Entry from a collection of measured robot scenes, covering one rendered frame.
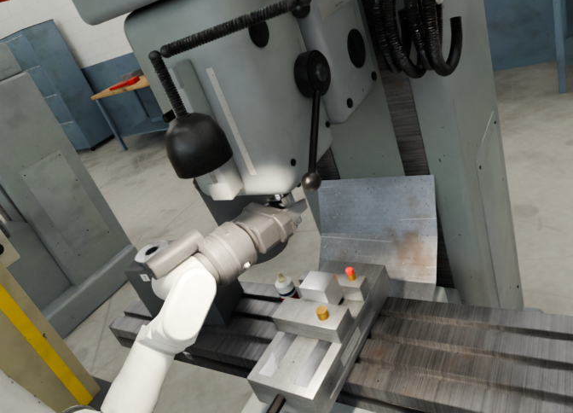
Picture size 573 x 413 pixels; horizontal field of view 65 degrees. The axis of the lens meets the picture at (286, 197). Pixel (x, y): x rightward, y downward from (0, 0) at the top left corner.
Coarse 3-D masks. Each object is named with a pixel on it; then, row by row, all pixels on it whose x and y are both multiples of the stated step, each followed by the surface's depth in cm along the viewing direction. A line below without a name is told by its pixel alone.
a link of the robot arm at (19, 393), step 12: (0, 372) 55; (0, 384) 54; (12, 384) 56; (0, 396) 53; (12, 396) 55; (24, 396) 56; (0, 408) 53; (12, 408) 54; (24, 408) 55; (36, 408) 57; (48, 408) 60
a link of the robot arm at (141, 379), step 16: (144, 352) 67; (128, 368) 66; (144, 368) 66; (160, 368) 67; (112, 384) 67; (128, 384) 65; (144, 384) 66; (160, 384) 68; (112, 400) 65; (128, 400) 64; (144, 400) 65
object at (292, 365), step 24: (336, 264) 106; (360, 264) 103; (360, 288) 90; (384, 288) 99; (360, 312) 90; (288, 336) 91; (360, 336) 91; (264, 360) 87; (288, 360) 85; (312, 360) 83; (336, 360) 83; (264, 384) 83; (288, 384) 81; (312, 384) 79; (336, 384) 83; (288, 408) 83; (312, 408) 78
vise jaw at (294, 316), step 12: (288, 300) 94; (300, 300) 93; (276, 312) 92; (288, 312) 91; (300, 312) 89; (312, 312) 88; (336, 312) 86; (348, 312) 86; (276, 324) 92; (288, 324) 90; (300, 324) 87; (312, 324) 86; (324, 324) 84; (336, 324) 83; (348, 324) 86; (312, 336) 88; (324, 336) 86; (336, 336) 84
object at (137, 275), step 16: (160, 240) 117; (144, 256) 113; (128, 272) 112; (144, 272) 110; (144, 288) 113; (224, 288) 113; (240, 288) 119; (144, 304) 117; (160, 304) 115; (224, 304) 112; (208, 320) 112; (224, 320) 111
